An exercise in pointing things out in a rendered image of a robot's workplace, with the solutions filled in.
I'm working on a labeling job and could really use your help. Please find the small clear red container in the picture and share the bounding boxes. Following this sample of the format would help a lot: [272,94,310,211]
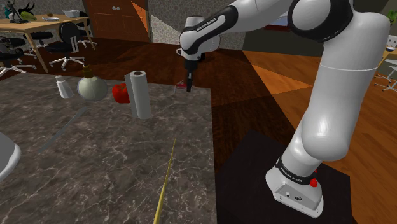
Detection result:
[172,80,188,95]

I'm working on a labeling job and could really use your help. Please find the dark robot stand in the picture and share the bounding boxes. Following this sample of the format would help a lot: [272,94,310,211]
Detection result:
[216,128,358,224]

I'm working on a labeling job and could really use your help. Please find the brown wooden double door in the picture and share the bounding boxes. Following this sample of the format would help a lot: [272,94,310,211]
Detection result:
[82,0,152,43]

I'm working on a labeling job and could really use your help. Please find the long grey knife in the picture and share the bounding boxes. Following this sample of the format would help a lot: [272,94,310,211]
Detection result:
[38,106,88,154]

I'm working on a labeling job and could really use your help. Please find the white salt shaker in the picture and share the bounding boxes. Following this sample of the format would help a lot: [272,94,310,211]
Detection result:
[55,75,75,99]

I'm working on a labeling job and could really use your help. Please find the thin yellow stick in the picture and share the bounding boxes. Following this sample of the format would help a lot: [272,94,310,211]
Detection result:
[153,137,178,224]

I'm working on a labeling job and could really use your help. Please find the white paper towel roll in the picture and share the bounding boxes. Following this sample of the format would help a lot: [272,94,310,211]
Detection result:
[124,70,153,120]

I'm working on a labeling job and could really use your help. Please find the wooden dining table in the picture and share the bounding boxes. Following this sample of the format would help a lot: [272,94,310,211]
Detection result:
[0,0,97,74]

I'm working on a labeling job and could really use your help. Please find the white rounded object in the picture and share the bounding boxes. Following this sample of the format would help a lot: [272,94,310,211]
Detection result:
[0,132,22,183]

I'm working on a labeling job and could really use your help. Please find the red bell pepper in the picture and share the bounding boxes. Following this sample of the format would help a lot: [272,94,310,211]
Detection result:
[111,82,130,104]

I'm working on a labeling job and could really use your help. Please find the round pale green vase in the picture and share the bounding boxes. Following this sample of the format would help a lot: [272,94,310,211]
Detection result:
[76,64,109,102]

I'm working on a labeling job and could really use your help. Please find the black office chair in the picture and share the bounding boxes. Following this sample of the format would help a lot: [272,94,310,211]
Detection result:
[0,36,38,78]
[45,22,87,71]
[22,31,54,59]
[76,11,97,49]

